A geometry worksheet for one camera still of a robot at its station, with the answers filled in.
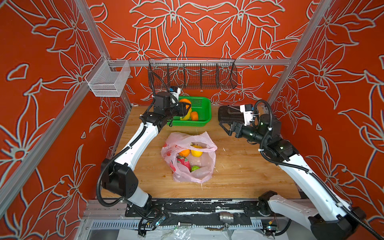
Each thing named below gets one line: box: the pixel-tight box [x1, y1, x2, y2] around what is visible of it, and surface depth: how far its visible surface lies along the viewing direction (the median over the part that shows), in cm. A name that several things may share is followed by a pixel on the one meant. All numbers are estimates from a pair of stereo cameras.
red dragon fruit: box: [176, 156, 192, 173], surface depth 83 cm
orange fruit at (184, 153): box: [178, 149, 191, 157], surface depth 90 cm
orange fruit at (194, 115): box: [190, 111, 199, 121], surface depth 108 cm
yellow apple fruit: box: [190, 144, 204, 158], surface depth 90 cm
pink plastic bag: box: [161, 131, 218, 183], surface depth 81 cm
